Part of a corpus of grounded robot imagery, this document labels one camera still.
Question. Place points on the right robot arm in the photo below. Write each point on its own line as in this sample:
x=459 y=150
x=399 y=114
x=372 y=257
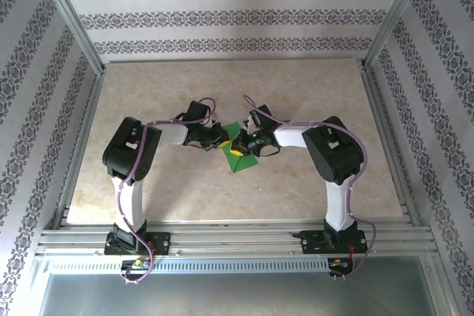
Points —
x=333 y=153

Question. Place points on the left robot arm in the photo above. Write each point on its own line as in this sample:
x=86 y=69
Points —
x=127 y=149

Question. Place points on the grey metal sheet panel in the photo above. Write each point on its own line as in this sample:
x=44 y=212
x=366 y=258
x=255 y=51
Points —
x=237 y=297

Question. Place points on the thin aluminium table edge rail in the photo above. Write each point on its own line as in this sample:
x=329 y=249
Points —
x=233 y=60

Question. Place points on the wide aluminium mounting rail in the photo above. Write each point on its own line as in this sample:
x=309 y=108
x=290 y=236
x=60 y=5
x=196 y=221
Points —
x=229 y=238

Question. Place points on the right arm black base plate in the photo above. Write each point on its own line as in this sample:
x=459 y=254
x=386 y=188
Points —
x=311 y=243

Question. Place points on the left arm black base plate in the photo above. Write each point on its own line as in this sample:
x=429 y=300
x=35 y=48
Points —
x=159 y=243

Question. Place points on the aluminium side rail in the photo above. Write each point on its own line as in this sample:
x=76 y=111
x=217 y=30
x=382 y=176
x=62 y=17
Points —
x=84 y=146
x=388 y=146

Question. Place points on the aluminium corner post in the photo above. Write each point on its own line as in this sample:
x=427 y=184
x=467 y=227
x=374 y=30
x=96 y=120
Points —
x=396 y=16
x=70 y=16

